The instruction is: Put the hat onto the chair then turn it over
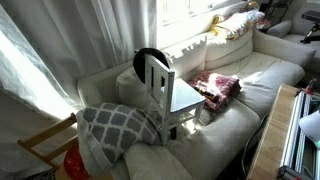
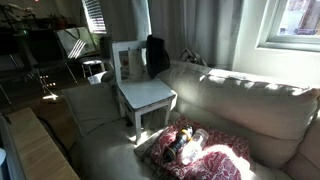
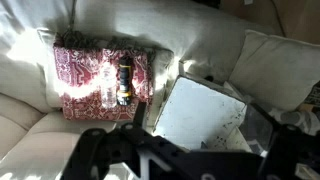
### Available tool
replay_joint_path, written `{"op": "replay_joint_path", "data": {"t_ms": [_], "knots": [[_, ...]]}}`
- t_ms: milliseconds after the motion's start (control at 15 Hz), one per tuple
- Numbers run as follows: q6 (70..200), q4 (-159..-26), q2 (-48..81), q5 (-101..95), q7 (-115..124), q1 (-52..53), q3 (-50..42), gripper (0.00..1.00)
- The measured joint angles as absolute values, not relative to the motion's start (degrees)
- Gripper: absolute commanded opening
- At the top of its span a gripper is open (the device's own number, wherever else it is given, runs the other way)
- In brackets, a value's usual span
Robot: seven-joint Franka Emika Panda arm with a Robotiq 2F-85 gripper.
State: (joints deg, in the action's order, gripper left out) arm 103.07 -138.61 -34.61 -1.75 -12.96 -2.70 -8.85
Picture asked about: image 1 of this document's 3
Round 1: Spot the black bucket hat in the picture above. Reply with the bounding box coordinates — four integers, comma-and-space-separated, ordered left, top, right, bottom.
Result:
132, 47, 171, 85

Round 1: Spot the yellow white cushion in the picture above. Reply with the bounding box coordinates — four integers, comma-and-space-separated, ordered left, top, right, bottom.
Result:
209, 13, 231, 37

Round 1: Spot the black floor cable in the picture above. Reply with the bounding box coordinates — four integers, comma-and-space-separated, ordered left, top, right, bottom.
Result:
240, 114, 269, 178

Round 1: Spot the white curtain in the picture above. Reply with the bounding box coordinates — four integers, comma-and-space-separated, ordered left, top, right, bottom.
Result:
0, 0, 161, 171

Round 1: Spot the natural wood chair frame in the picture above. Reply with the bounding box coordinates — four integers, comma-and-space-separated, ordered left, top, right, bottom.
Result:
17, 112, 79, 169

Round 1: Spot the grey armchair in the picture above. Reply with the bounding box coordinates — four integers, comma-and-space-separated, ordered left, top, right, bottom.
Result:
266, 0, 320, 73

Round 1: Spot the grey white patterned cushion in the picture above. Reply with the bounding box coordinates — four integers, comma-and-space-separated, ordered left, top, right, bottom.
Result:
75, 102, 164, 178

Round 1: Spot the light wooden table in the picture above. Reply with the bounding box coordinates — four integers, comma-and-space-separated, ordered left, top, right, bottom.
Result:
246, 83, 320, 180

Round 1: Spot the white fabric sofa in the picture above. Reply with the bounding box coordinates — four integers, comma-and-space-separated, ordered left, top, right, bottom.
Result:
77, 9, 317, 180

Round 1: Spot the red round ball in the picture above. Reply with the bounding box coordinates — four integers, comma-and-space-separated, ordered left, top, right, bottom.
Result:
63, 143, 91, 180

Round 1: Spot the small white wooden chair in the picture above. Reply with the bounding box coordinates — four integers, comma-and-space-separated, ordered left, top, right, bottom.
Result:
144, 53, 207, 146

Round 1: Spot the red white patterned cloth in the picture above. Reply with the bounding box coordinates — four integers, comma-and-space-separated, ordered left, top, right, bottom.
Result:
187, 69, 243, 114

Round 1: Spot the aluminium rail frame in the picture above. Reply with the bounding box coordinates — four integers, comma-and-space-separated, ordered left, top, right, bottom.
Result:
277, 90, 320, 180

